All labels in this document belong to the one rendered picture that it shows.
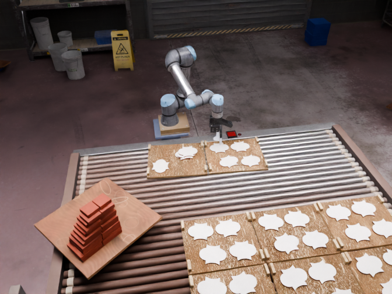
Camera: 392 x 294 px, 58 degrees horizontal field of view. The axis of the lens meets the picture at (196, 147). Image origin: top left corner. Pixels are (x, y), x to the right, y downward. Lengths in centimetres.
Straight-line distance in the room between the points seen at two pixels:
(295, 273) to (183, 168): 101
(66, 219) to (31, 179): 205
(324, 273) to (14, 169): 338
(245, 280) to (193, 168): 90
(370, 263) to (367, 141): 269
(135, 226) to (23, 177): 240
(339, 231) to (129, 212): 120
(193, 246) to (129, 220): 38
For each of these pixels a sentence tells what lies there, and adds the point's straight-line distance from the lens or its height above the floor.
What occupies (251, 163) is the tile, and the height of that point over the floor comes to 94.
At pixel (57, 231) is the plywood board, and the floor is 104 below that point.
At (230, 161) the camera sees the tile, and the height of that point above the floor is 94.
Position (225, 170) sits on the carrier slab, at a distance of 247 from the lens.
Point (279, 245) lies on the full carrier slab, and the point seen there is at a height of 95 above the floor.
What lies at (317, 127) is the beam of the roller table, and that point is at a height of 91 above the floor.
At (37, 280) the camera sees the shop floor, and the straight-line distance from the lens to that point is 330.
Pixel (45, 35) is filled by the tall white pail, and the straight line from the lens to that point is 675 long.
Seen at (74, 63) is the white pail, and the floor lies 27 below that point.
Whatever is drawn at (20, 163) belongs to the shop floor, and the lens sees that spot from 445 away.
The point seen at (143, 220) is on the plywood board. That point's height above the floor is 104.
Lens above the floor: 258
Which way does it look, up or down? 38 degrees down
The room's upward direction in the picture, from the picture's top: 1 degrees counter-clockwise
